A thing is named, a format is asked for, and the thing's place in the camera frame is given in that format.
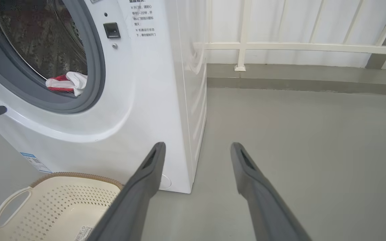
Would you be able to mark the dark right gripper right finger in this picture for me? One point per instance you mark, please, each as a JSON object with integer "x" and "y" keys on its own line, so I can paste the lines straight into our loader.
{"x": 263, "y": 207}

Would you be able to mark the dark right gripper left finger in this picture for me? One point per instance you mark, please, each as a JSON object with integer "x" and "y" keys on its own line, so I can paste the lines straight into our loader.
{"x": 136, "y": 201}

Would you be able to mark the red and white garment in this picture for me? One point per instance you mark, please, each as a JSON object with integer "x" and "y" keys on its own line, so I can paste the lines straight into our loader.
{"x": 59, "y": 83}

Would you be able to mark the white basket product label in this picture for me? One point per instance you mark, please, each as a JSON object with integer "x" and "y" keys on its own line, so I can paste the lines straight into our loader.
{"x": 83, "y": 234}

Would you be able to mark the cream plastic laundry basket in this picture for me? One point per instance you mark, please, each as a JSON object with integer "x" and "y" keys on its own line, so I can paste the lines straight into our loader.
{"x": 62, "y": 207}

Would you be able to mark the white front-load washing machine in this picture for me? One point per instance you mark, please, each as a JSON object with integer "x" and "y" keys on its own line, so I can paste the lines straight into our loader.
{"x": 129, "y": 100}

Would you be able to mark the grey rubber door seal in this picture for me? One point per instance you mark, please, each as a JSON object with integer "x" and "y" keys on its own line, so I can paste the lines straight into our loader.
{"x": 94, "y": 67}

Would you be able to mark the black door latch socket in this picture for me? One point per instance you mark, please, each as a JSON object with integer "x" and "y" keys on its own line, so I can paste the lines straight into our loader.
{"x": 112, "y": 30}

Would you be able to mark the blue energy label sticker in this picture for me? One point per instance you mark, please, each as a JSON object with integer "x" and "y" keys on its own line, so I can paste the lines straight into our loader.
{"x": 34, "y": 161}

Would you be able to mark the steel perforated washer drum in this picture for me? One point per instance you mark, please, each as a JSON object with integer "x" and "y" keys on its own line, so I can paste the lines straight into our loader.
{"x": 39, "y": 40}

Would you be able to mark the white metal railing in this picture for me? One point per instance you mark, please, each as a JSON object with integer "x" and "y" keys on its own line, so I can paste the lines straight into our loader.
{"x": 280, "y": 46}

